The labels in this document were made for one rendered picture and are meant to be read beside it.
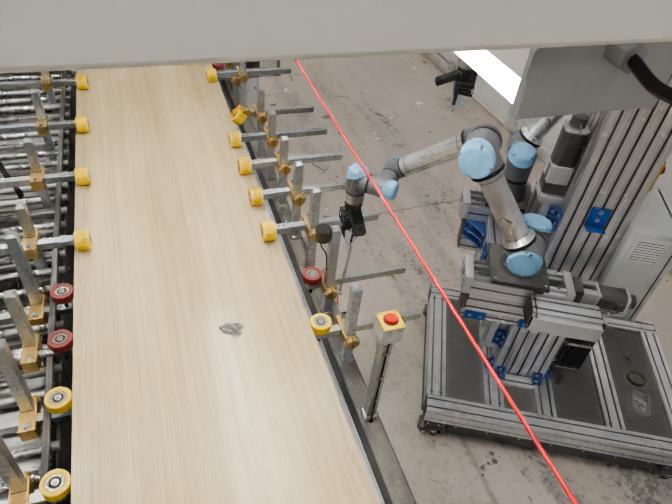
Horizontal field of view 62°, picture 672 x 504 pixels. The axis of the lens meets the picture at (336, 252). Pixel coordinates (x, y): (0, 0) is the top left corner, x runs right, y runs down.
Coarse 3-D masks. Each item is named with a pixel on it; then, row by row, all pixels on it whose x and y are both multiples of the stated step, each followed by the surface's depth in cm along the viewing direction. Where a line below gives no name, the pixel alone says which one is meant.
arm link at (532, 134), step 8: (536, 120) 243; (544, 120) 240; (552, 120) 239; (528, 128) 247; (536, 128) 243; (544, 128) 242; (512, 136) 255; (520, 136) 248; (528, 136) 246; (536, 136) 245; (512, 144) 249; (536, 144) 246
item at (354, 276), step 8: (400, 264) 239; (352, 272) 233; (360, 272) 233; (368, 272) 234; (376, 272) 234; (384, 272) 236; (392, 272) 237; (400, 272) 239; (336, 280) 229; (344, 280) 231; (352, 280) 232; (312, 288) 228
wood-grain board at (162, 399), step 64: (192, 64) 356; (128, 128) 293; (192, 128) 299; (128, 192) 253; (192, 192) 257; (128, 256) 222; (192, 256) 226; (256, 256) 229; (128, 320) 198; (192, 320) 201; (256, 320) 204; (128, 384) 179; (192, 384) 181; (256, 384) 183; (320, 384) 186; (128, 448) 163; (192, 448) 165; (256, 448) 167; (320, 448) 169
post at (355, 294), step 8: (352, 288) 192; (360, 288) 192; (352, 296) 193; (360, 296) 194; (352, 304) 196; (360, 304) 197; (352, 312) 199; (352, 320) 202; (344, 328) 208; (352, 328) 205; (344, 352) 214
